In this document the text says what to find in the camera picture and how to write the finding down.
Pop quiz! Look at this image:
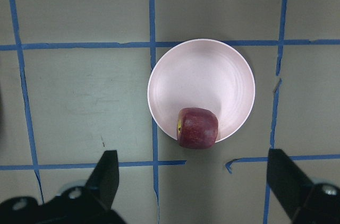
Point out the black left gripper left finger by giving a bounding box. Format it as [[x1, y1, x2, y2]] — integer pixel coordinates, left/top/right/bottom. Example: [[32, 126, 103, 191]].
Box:
[[85, 150, 118, 210]]

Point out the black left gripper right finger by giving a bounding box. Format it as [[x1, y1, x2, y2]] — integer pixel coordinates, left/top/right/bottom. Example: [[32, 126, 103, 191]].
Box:
[[267, 149, 314, 221]]

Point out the red apple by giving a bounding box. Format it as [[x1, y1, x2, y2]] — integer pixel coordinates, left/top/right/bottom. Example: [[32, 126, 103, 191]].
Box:
[[177, 107, 218, 150]]

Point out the pink plate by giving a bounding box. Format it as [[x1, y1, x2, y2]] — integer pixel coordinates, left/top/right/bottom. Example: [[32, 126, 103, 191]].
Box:
[[147, 39, 256, 142]]

